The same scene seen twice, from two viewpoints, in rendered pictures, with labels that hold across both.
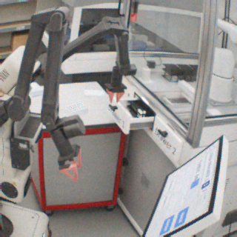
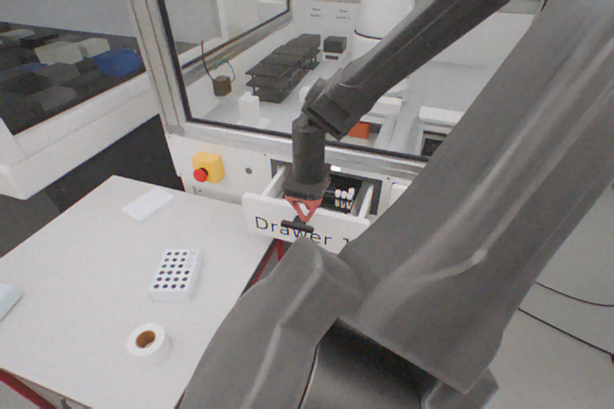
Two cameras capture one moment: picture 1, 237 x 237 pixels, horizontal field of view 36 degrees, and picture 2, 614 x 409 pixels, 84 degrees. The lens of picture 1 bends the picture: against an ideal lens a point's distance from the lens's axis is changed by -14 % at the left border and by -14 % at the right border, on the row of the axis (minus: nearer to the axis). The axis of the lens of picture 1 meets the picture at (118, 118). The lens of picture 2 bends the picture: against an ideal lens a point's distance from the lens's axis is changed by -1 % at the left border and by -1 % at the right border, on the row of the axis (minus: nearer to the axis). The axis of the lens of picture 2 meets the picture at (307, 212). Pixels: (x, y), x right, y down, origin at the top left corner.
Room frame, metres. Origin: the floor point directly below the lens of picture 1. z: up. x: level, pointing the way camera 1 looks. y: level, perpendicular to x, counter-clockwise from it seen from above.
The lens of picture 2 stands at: (1.67, 0.41, 1.41)
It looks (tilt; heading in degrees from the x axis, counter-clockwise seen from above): 41 degrees down; 314
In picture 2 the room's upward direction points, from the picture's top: straight up
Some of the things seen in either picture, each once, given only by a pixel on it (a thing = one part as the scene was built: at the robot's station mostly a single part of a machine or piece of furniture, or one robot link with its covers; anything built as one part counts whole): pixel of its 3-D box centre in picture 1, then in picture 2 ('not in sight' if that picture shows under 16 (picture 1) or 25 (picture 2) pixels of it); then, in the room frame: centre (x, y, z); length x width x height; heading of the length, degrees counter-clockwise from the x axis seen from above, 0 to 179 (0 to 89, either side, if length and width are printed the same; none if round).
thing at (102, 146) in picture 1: (67, 152); (168, 339); (2.38, 0.32, 0.38); 0.62 x 0.58 x 0.76; 25
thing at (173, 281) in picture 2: (75, 109); (177, 274); (2.24, 0.26, 0.78); 0.12 x 0.08 x 0.04; 135
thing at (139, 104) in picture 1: (150, 111); (328, 178); (2.16, -0.18, 0.87); 0.22 x 0.18 x 0.06; 115
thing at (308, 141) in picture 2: (118, 71); (309, 134); (2.03, 0.03, 1.12); 0.07 x 0.06 x 0.07; 123
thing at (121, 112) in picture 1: (118, 112); (303, 225); (2.07, 0.01, 0.87); 0.29 x 0.02 x 0.11; 25
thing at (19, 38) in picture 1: (22, 40); not in sight; (5.55, 1.64, 0.28); 0.41 x 0.32 x 0.28; 118
